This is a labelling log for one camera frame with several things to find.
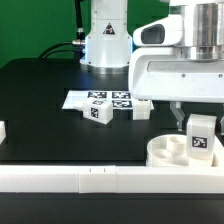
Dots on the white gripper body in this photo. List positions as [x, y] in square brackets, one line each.
[178, 61]

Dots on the white round stool seat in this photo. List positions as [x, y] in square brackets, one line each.
[170, 151]

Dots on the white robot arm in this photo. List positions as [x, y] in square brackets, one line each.
[108, 46]

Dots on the white left fence block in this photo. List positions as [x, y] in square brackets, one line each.
[2, 131]

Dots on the white front fence wall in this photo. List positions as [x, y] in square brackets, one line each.
[110, 179]

